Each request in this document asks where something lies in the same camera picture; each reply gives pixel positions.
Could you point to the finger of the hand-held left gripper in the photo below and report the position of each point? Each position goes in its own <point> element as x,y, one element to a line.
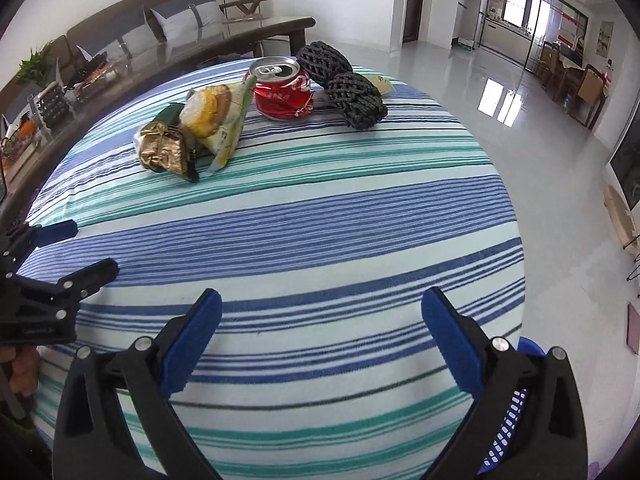
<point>92,275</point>
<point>55,232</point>

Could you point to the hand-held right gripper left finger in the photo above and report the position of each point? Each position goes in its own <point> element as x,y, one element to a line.
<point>192,345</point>

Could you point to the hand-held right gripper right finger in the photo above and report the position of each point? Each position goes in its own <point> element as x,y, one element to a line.
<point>452,340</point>

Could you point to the blue plastic basket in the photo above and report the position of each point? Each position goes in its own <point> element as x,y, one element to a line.
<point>507,420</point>

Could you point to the gold foil wrapper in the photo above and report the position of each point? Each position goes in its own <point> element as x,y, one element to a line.
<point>160,147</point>

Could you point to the dark green wrapper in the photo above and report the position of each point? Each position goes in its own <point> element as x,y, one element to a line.
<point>172,112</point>

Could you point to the yellow food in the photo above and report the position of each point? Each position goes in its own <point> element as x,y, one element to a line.
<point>215,110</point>

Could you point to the black foam net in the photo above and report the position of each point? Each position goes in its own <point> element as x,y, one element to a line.
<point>322,62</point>
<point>357,102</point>

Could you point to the crushed red soda can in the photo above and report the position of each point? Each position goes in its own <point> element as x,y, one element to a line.
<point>282,95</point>

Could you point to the person's left hand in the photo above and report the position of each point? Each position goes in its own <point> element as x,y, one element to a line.
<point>22,375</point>

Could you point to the glass snack tray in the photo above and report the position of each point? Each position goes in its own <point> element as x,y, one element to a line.
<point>100,77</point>

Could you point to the potted plant in black pot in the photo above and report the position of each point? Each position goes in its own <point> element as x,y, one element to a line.
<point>37,70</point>

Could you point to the striped tablecloth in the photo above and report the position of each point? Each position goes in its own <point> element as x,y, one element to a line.
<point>300,220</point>

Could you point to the grey and white cushion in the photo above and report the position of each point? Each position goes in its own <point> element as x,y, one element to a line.
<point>140,35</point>
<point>185,20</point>

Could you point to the black television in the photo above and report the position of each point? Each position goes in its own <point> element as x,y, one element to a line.
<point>627,160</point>

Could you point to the beige paper card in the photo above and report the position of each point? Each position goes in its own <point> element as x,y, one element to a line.
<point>382,85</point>

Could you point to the dark wooden coffee table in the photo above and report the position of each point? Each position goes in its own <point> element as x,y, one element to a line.
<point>250,30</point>

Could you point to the wooden dining chair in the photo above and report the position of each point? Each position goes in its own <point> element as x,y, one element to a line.
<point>548,62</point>
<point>590,92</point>

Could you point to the wooden dining table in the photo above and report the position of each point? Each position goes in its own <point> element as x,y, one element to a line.
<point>567,67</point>

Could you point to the glass sliding door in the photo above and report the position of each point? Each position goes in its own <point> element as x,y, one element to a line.
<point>530,10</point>

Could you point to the dark entrance door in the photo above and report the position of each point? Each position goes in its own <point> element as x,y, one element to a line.
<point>414,0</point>

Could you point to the framed wall picture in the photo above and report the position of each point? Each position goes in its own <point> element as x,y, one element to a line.
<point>605,38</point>

